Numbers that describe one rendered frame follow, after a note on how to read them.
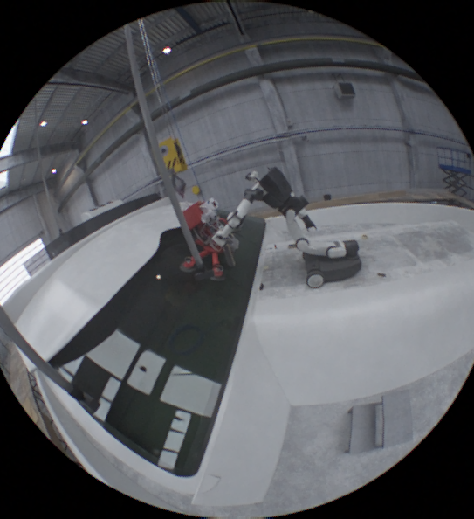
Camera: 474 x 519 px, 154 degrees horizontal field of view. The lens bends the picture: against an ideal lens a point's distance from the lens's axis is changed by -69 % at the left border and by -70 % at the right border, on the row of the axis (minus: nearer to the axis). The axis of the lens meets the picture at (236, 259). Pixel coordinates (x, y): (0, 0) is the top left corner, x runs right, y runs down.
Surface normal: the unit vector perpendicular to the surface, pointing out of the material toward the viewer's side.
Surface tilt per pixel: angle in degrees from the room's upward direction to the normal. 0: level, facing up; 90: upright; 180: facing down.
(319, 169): 90
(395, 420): 0
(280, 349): 44
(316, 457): 0
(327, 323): 27
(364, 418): 0
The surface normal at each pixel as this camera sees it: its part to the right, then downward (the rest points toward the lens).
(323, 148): -0.22, 0.50
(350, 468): -0.28, -0.85
